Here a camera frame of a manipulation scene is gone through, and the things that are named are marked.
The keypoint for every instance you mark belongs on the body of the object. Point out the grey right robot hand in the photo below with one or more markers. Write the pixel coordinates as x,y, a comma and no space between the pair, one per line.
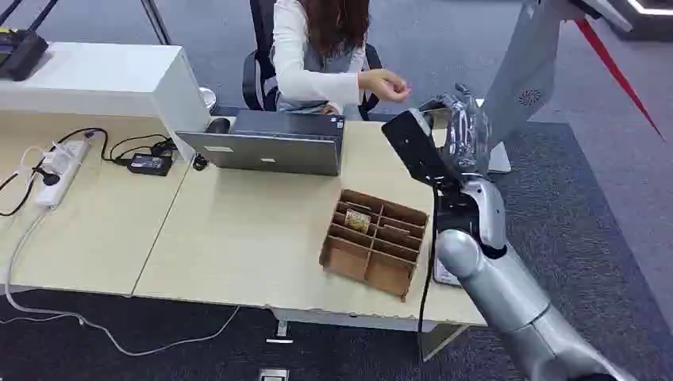
413,144

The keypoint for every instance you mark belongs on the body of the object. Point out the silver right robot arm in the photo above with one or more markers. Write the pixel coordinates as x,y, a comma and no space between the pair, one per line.
499,286

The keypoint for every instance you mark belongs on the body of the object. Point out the patterned card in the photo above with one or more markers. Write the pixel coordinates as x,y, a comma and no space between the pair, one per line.
358,221

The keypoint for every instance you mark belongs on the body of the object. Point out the wooden divided card box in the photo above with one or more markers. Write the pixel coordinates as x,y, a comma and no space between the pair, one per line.
376,247

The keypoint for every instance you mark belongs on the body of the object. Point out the white card reader device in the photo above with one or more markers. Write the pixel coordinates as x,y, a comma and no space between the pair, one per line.
444,276

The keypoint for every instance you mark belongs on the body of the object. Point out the grey kiosk panel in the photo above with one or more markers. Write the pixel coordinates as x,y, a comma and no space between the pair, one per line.
526,68

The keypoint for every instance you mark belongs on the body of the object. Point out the person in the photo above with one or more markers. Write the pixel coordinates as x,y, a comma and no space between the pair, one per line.
302,63

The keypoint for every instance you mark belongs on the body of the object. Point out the grey laptop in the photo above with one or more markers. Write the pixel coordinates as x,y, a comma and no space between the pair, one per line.
273,147

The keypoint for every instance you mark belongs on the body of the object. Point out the black office chair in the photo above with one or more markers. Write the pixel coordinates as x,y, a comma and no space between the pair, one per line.
257,73

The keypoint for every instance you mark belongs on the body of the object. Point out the black computer mouse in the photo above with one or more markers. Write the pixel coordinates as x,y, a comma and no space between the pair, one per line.
218,125

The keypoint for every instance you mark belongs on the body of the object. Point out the silver round stanchion base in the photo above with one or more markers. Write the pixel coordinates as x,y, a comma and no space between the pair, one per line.
208,98

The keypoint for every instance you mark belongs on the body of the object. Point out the small black plug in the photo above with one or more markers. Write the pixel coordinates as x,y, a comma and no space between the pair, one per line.
200,162

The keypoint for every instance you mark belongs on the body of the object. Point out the red barrier tape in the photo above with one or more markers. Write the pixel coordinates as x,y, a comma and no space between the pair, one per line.
615,71

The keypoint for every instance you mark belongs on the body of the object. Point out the white desk foot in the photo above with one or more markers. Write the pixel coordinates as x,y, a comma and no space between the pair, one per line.
280,331

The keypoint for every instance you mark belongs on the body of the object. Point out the black power adapter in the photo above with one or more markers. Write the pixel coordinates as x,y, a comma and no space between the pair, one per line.
150,164

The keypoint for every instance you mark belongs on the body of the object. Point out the black framed light panel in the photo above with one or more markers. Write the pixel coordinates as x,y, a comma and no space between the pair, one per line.
646,16

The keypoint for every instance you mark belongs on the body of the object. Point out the silver floor socket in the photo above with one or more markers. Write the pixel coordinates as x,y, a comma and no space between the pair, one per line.
273,375

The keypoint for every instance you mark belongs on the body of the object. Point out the black stand pole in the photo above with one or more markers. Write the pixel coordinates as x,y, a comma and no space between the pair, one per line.
156,21

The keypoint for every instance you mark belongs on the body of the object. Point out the white cabinet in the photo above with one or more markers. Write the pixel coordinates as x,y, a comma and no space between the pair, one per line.
105,79

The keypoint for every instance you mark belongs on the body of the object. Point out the white power strip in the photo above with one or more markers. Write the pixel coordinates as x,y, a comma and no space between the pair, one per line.
63,173

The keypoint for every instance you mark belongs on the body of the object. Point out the white plug-in charger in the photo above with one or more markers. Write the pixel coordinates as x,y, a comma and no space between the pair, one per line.
57,159

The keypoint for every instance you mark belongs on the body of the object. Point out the black router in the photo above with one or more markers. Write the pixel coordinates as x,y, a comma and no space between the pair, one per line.
21,52

